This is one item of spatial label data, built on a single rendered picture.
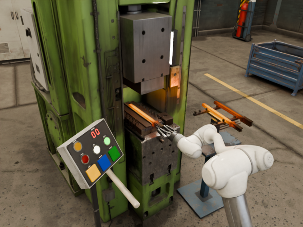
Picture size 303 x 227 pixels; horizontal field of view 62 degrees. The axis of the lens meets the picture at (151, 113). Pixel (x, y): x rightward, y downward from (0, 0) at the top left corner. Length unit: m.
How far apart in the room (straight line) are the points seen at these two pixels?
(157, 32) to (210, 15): 7.83
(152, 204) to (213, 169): 1.43
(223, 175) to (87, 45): 1.06
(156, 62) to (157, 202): 1.32
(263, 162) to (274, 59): 4.42
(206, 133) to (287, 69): 3.86
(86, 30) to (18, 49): 5.40
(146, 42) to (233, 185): 1.00
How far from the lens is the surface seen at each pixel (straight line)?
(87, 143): 1.52
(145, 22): 1.62
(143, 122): 1.97
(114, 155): 1.63
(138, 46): 1.62
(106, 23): 1.64
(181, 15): 2.00
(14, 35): 6.87
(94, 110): 1.78
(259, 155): 1.19
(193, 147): 1.65
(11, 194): 3.08
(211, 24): 9.59
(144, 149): 1.92
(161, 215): 2.58
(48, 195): 2.92
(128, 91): 2.29
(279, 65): 5.48
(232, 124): 2.04
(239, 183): 1.14
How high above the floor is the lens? 2.03
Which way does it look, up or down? 30 degrees down
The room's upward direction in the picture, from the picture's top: 1 degrees clockwise
